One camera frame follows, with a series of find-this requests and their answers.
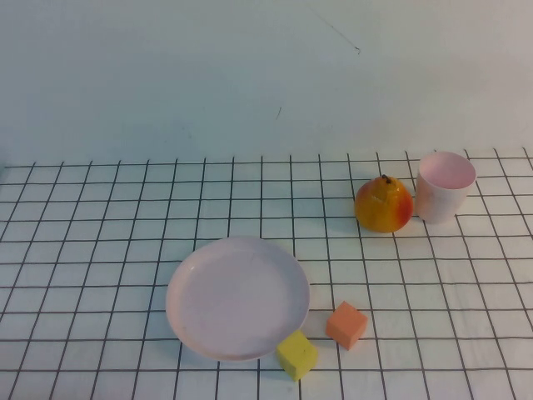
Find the pink plastic cup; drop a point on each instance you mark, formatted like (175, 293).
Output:
(437, 202)

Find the pink round plate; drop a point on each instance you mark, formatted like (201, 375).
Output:
(237, 298)

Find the yellow red toy pear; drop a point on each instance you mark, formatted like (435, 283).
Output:
(381, 208)

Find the orange foam cube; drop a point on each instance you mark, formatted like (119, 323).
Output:
(345, 325)

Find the yellow foam cube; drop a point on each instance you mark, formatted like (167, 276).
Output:
(296, 354)

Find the white black-grid tablecloth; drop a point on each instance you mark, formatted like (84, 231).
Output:
(104, 250)

